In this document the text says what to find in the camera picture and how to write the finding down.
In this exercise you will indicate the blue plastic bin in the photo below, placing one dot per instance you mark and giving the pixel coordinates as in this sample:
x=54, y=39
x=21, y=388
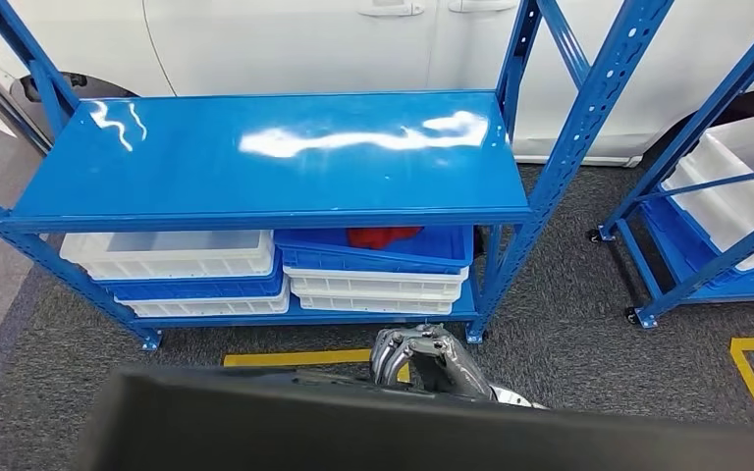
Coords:
x=195, y=289
x=442, y=247
x=683, y=253

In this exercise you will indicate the black plastic car panel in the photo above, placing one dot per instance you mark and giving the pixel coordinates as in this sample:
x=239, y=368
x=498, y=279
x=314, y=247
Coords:
x=351, y=435

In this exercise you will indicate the blue metal shelf rack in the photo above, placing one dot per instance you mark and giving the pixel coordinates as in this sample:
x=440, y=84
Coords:
x=253, y=175
x=709, y=110

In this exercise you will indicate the black caster wheel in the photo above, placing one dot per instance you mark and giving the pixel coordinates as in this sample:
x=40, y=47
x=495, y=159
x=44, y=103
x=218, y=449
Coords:
x=595, y=236
x=632, y=316

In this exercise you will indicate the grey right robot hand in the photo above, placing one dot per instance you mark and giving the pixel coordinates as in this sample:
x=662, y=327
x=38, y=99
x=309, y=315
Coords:
x=429, y=357

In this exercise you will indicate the red cloth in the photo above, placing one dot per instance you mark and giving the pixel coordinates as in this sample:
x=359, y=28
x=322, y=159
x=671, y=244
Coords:
x=380, y=237

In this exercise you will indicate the white car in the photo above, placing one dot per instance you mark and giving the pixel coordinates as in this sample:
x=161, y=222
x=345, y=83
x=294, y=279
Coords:
x=286, y=45

